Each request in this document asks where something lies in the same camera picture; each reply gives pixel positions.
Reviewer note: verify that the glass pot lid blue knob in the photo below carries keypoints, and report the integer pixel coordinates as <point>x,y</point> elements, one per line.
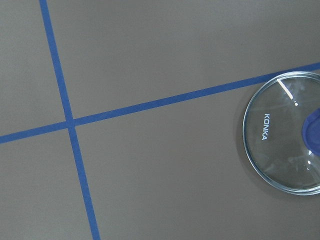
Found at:
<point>281,132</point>

